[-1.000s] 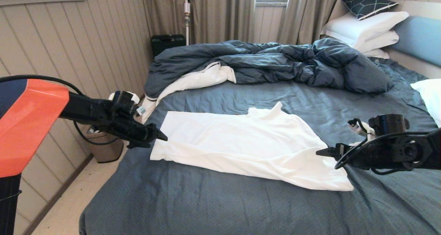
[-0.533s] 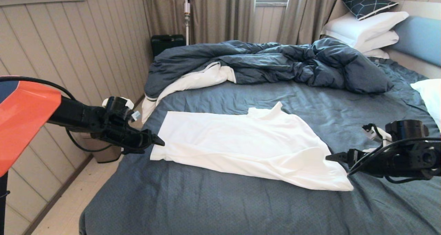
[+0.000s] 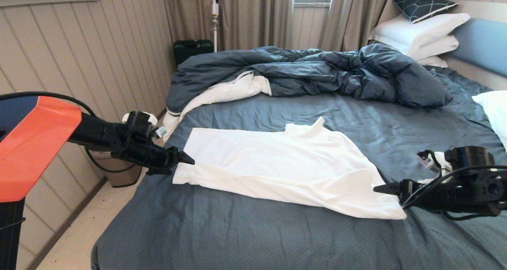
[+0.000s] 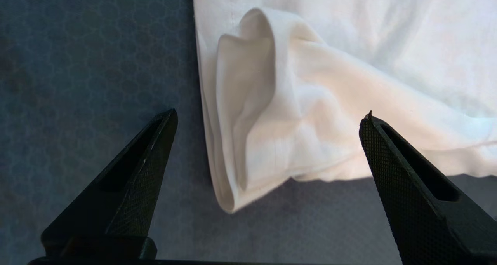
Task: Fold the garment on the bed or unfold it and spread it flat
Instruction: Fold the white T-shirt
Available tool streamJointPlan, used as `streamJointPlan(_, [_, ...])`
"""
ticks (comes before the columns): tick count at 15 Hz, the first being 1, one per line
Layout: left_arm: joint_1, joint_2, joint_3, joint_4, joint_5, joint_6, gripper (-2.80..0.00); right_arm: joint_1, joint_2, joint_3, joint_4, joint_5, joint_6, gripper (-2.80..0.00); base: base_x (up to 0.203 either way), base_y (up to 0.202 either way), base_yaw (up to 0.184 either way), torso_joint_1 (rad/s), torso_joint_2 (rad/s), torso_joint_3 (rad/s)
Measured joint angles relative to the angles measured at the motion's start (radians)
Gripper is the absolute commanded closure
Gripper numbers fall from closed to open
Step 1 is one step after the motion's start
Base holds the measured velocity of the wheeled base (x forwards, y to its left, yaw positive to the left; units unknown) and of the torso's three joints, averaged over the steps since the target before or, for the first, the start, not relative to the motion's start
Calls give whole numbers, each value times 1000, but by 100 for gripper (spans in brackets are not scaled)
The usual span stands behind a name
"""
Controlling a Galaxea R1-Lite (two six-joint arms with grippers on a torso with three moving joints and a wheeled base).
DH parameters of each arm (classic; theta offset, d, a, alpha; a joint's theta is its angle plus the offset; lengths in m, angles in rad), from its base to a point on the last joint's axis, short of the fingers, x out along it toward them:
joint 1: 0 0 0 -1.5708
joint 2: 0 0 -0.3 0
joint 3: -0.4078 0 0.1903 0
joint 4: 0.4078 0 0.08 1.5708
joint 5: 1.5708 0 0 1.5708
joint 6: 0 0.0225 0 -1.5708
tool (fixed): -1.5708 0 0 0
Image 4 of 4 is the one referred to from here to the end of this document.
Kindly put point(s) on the white t-shirt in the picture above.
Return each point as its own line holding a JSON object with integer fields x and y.
{"x": 330, "y": 101}

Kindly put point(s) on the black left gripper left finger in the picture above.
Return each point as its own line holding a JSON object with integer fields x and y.
{"x": 116, "y": 210}

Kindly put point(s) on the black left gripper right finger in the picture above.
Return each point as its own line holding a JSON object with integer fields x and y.
{"x": 419, "y": 218}

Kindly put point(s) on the blue patterned bed sheet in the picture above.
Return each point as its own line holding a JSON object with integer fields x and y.
{"x": 77, "y": 63}

